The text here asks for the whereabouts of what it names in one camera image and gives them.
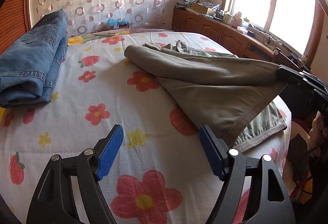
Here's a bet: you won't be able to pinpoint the wooden louvered wardrobe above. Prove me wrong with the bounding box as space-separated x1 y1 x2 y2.
0 0 31 54

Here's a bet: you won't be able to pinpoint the folded blue jeans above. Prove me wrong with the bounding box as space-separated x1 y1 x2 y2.
1 9 68 109

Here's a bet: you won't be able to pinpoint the white floral bed sheet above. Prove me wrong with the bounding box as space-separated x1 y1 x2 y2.
1 32 291 223

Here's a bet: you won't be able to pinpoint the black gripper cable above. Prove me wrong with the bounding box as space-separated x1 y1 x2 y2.
292 145 321 195

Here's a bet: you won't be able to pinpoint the white cup on cabinet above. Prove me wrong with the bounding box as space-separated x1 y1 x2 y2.
223 13 233 25

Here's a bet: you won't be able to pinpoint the person's right hand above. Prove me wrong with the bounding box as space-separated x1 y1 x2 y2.
307 111 327 158

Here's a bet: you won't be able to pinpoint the long wooden cabinet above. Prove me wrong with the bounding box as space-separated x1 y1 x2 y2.
171 7 312 72

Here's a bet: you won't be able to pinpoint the cardboard box on cabinet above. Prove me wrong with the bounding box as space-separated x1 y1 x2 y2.
190 3 216 15

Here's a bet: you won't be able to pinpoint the pink figurine on cabinet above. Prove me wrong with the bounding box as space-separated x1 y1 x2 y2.
231 12 243 28

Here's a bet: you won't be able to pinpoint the blue toy at headboard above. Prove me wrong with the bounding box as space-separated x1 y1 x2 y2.
107 17 129 30

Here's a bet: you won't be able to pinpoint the pink floral blanket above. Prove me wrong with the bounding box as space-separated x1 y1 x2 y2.
68 28 170 46

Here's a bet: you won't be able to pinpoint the grey-green shorts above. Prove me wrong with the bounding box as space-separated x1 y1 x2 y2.
124 42 287 152

